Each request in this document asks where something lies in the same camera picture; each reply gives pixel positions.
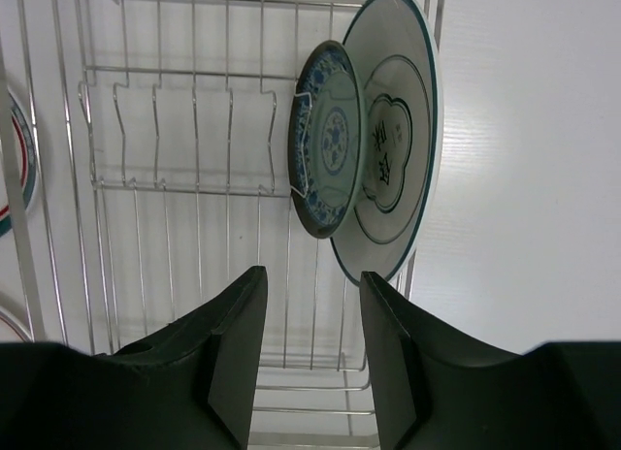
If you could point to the blue floral plate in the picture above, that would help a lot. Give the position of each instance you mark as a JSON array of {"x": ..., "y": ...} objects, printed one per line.
[{"x": 327, "y": 140}]

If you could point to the wire dish rack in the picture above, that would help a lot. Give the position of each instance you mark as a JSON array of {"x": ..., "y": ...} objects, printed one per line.
[{"x": 144, "y": 163}]

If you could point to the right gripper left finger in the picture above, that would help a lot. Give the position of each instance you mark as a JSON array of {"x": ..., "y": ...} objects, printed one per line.
[{"x": 190, "y": 385}]

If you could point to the white plate dark rim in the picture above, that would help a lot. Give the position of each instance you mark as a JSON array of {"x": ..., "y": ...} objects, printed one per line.
[{"x": 396, "y": 57}]

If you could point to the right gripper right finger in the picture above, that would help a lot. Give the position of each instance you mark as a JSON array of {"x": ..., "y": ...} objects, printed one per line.
[{"x": 435, "y": 387}]

